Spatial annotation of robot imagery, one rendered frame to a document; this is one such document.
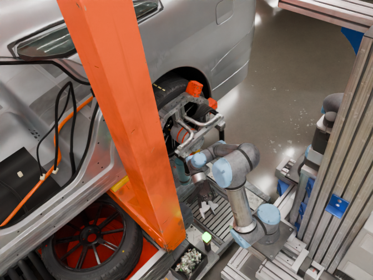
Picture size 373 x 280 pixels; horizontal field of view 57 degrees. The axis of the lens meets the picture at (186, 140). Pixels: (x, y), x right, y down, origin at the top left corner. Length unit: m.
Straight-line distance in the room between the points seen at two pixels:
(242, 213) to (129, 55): 0.89
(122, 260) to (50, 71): 1.52
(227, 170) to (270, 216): 0.44
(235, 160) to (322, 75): 2.87
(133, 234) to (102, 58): 1.54
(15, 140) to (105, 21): 1.82
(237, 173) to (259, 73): 2.78
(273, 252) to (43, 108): 1.80
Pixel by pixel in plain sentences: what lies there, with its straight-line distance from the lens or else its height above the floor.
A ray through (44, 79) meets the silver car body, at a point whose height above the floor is 1.03.
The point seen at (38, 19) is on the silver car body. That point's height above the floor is 1.88.
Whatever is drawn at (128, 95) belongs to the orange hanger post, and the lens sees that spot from 1.22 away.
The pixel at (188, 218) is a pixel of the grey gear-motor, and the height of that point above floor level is 0.37.
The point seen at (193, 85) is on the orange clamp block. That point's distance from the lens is 2.25.
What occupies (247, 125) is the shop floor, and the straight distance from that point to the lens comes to 3.55.
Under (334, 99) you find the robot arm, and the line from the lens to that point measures 1.77.
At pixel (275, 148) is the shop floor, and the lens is 3.38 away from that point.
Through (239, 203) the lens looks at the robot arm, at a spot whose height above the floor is 1.23.
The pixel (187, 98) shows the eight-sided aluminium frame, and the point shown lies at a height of 1.12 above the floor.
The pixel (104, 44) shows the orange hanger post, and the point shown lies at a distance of 1.08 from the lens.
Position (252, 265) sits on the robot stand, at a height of 0.21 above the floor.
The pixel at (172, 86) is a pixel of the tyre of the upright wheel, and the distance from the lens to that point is 2.23.
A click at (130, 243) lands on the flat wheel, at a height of 0.50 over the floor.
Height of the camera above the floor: 2.62
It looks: 49 degrees down
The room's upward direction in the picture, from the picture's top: 9 degrees counter-clockwise
